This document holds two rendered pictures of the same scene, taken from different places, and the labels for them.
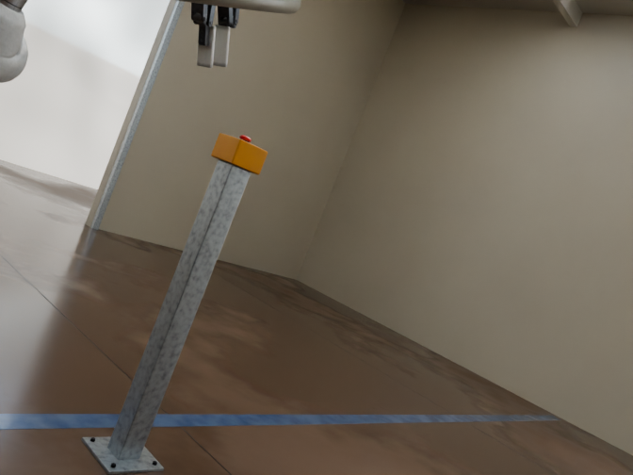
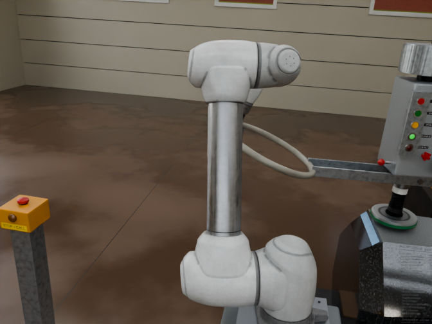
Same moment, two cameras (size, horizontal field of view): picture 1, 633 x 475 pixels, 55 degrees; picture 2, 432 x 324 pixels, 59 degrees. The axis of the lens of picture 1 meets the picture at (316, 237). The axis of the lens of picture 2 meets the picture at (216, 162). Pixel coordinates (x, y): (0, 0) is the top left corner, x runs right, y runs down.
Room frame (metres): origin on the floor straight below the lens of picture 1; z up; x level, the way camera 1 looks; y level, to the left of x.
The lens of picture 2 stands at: (2.00, 1.71, 1.75)
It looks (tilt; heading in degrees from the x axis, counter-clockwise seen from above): 21 degrees down; 237
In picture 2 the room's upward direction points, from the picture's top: 3 degrees clockwise
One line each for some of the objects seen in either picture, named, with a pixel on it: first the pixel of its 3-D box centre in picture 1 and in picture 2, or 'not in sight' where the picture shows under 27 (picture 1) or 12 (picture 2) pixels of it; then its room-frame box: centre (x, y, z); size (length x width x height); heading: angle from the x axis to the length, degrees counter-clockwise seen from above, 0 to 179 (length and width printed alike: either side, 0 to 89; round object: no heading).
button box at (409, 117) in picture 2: not in sight; (413, 124); (0.42, 0.80, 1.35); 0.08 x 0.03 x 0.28; 146
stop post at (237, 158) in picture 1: (183, 299); (40, 321); (1.91, 0.32, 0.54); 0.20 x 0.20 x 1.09; 47
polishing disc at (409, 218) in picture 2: not in sight; (393, 214); (0.30, 0.74, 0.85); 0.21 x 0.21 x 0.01
